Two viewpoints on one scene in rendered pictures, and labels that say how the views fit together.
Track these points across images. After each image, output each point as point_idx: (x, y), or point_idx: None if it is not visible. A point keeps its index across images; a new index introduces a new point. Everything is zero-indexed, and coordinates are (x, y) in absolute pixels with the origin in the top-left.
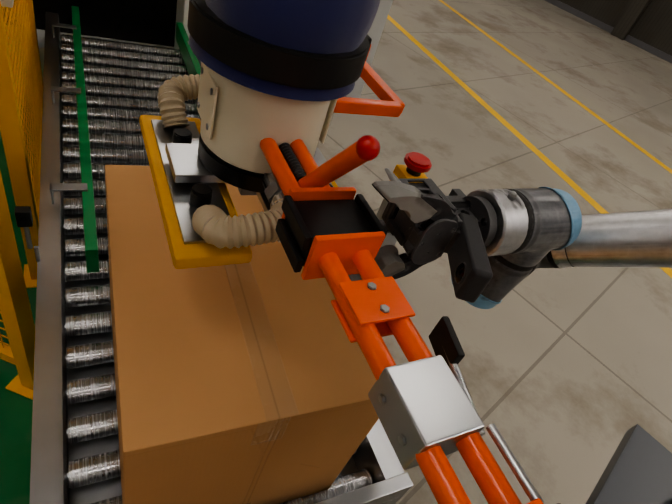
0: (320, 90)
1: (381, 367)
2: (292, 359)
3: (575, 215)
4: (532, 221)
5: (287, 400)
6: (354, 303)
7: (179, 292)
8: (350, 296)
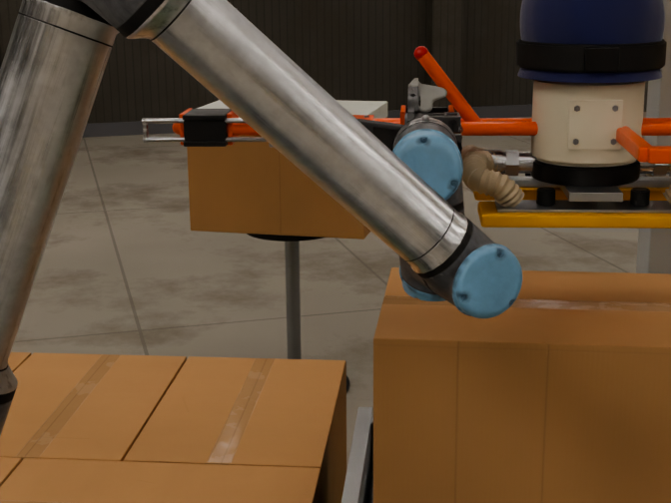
0: (523, 69)
1: None
2: (436, 308)
3: (402, 141)
4: (400, 133)
5: (396, 302)
6: (356, 115)
7: (528, 284)
8: (362, 115)
